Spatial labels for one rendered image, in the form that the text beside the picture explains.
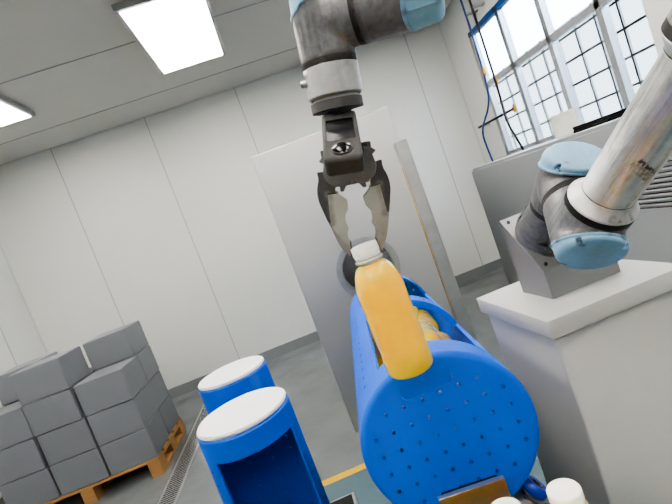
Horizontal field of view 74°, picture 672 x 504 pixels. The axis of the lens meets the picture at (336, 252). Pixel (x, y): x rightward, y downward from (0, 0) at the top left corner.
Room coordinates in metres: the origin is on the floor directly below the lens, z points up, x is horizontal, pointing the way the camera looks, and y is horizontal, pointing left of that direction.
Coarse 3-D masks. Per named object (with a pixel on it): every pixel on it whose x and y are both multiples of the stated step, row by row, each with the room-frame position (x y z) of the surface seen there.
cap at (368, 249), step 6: (372, 240) 0.62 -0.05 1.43; (360, 246) 0.61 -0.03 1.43; (366, 246) 0.60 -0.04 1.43; (372, 246) 0.60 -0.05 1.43; (378, 246) 0.62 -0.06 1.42; (354, 252) 0.61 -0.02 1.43; (360, 252) 0.60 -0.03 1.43; (366, 252) 0.60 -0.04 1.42; (372, 252) 0.60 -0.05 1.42; (378, 252) 0.61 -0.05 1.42; (354, 258) 0.62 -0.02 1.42; (360, 258) 0.60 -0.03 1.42; (366, 258) 0.60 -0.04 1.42
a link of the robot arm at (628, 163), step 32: (640, 96) 0.61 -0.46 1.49; (640, 128) 0.61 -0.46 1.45; (608, 160) 0.67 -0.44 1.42; (640, 160) 0.64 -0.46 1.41; (576, 192) 0.75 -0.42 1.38; (608, 192) 0.69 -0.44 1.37; (640, 192) 0.68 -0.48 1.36; (576, 224) 0.74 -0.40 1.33; (608, 224) 0.71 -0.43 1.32; (576, 256) 0.76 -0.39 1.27; (608, 256) 0.75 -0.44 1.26
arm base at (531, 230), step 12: (528, 204) 0.99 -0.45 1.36; (528, 216) 0.97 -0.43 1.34; (540, 216) 0.93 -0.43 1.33; (516, 228) 1.02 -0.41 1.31; (528, 228) 0.97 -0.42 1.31; (540, 228) 0.94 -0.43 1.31; (528, 240) 0.98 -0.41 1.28; (540, 240) 0.95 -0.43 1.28; (540, 252) 0.97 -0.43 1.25; (552, 252) 0.95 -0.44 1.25
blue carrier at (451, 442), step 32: (416, 288) 1.53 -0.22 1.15; (352, 320) 1.31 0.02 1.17; (448, 320) 1.07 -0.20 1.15; (448, 352) 0.67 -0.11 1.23; (480, 352) 0.69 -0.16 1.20; (384, 384) 0.67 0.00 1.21; (416, 384) 0.67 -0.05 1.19; (448, 384) 0.67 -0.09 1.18; (480, 384) 0.67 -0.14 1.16; (512, 384) 0.66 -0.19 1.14; (384, 416) 0.68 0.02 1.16; (416, 416) 0.67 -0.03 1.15; (448, 416) 0.67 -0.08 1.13; (480, 416) 0.67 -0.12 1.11; (512, 416) 0.66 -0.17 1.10; (384, 448) 0.67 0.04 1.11; (416, 448) 0.67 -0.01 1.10; (448, 448) 0.67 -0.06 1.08; (480, 448) 0.67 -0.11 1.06; (512, 448) 0.67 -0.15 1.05; (384, 480) 0.67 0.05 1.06; (416, 480) 0.67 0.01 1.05; (448, 480) 0.67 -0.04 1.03; (512, 480) 0.67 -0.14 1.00
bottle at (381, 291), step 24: (360, 264) 0.60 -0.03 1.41; (384, 264) 0.60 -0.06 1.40; (360, 288) 0.60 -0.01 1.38; (384, 288) 0.59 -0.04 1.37; (384, 312) 0.59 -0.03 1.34; (408, 312) 0.60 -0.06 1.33; (384, 336) 0.60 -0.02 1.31; (408, 336) 0.59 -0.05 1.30; (384, 360) 0.61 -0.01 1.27; (408, 360) 0.59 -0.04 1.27; (432, 360) 0.61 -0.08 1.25
